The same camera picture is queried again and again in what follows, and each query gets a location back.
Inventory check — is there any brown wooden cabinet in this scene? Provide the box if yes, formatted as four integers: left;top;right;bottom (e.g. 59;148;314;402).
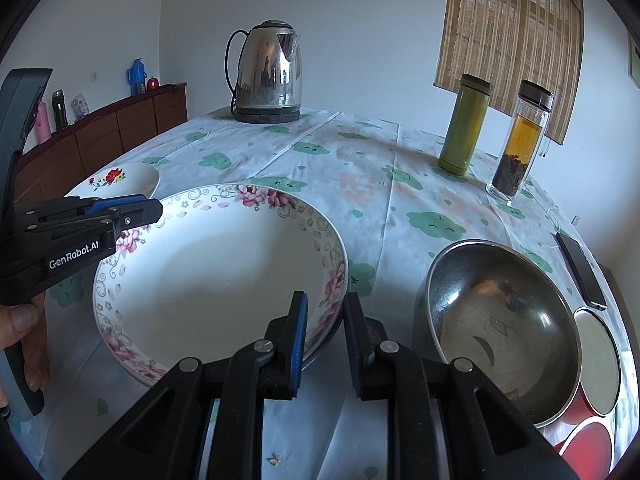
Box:
12;82;188;206

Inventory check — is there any clear plastic bag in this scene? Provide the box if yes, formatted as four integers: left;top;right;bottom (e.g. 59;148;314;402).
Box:
69;92;91;121

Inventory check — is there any bamboo window blind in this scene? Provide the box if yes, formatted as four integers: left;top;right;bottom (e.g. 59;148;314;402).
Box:
434;0;585;145

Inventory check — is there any large pink floral plate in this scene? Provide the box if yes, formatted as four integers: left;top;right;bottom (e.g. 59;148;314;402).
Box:
92;183;349;387

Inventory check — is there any blue thermos flask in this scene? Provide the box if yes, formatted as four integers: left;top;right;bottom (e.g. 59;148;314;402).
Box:
130;58;147;97

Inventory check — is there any black smartphone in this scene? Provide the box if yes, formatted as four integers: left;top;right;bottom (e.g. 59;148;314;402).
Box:
555;231;608;311

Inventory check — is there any glass tea bottle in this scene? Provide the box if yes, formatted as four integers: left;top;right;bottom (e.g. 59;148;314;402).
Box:
486;79;555;206

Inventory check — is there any white cup steel rim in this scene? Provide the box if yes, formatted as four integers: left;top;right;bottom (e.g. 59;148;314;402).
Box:
572;306;622;417

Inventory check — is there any pink bottle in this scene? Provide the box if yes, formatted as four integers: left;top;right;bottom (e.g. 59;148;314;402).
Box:
34;101;52;144

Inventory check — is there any red bowl white rim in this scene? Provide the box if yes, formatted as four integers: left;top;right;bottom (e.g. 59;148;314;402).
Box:
555;422;615;476
537;385;618;453

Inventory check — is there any small red flower plate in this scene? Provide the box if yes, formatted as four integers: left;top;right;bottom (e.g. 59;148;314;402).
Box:
65;162;161;206

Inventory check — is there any green cloud print tablecloth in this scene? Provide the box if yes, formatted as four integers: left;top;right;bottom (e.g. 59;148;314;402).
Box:
10;106;631;480

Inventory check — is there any dark kettle base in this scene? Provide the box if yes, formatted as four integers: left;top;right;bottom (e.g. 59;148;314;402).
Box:
234;102;302;124

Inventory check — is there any framed wall picture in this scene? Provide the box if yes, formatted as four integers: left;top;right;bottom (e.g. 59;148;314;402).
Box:
627;30;640;88

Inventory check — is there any person's left hand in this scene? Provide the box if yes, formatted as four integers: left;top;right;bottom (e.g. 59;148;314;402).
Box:
0;294;51;392

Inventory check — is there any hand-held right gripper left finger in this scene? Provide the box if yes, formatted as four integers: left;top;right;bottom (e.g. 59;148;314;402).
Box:
62;290;308;480

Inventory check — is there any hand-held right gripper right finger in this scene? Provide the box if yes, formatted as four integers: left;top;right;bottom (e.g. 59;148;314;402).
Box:
342;291;581;480

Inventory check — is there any black bottle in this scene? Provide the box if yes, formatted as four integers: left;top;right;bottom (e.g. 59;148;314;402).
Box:
51;89;68;131

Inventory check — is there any stainless steel electric kettle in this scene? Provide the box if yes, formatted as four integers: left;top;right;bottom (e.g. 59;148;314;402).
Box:
225;20;304;116

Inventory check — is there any green thermos bottle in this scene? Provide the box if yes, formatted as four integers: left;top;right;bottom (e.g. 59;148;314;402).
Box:
438;73;493;176

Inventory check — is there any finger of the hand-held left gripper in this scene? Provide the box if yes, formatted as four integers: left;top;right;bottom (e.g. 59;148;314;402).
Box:
82;193;151;218
100;198;164;241

